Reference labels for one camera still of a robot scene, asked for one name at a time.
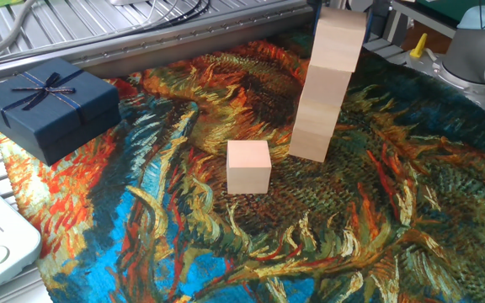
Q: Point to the navy gift box with ribbon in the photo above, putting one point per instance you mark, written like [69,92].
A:
[57,122]

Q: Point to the sunflower painting print cloth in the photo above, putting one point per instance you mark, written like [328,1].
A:
[183,231]

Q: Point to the aluminium slotted rail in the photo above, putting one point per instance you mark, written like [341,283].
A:
[162,44]

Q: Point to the plain wooden cube block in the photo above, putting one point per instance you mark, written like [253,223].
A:
[316,120]
[248,168]
[307,148]
[337,40]
[324,86]

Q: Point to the yellow plastic piece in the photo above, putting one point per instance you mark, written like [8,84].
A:
[418,49]

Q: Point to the silver Schunk gripper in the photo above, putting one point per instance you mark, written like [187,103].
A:
[359,4]

